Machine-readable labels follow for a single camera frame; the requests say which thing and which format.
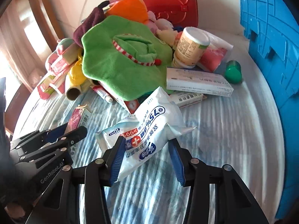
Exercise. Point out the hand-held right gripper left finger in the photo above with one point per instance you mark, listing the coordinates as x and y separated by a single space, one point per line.
118 161

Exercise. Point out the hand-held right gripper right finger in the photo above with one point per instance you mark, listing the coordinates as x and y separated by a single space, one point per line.
176 163

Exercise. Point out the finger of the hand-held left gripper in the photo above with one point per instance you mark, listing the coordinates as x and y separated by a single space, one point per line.
58 130
77 133

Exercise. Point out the small pink white carton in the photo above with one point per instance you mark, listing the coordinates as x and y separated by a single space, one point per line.
79 117

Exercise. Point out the white wet wipes pack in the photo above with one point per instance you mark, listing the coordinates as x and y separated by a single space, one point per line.
149 126

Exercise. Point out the blue plastic crate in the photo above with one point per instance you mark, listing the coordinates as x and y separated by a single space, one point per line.
275 51

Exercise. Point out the person's left hand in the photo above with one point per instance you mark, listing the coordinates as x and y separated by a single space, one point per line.
14 214

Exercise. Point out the cardboard tube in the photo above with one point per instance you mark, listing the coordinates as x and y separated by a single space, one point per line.
74 91

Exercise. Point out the pink striped box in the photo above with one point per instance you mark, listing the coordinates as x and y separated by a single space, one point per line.
51 86

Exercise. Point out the white red ointment tube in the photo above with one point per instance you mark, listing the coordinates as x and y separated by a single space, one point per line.
102 94

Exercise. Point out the red white box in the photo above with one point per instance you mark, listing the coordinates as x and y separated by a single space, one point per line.
130 105

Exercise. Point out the yellow rubber duck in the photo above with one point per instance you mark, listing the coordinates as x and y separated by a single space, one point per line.
77 74

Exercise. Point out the white green medicine box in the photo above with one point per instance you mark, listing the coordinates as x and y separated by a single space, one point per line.
189 100

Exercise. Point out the pink plush pig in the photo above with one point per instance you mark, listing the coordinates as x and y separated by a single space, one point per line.
51 61

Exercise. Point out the pink beige box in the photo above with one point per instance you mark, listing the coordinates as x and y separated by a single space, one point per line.
64 59

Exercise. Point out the teal pink plush toy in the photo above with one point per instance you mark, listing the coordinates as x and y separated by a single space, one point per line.
65 44

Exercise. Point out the pink curtain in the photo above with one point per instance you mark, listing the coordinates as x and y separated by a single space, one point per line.
16 39

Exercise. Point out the green plastic cap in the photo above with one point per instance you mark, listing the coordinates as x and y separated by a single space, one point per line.
233 72

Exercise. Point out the pink tissue pack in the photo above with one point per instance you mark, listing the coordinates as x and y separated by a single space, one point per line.
213 56

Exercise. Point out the white medicine bottle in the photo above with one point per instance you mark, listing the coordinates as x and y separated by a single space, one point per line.
189 49

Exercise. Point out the maroon plush cloth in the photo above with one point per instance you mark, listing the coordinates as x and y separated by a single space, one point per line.
93 18

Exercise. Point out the orange plush toy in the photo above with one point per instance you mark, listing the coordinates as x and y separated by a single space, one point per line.
128 9

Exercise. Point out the red bear suitcase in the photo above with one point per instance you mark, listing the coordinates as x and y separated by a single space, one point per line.
168 2

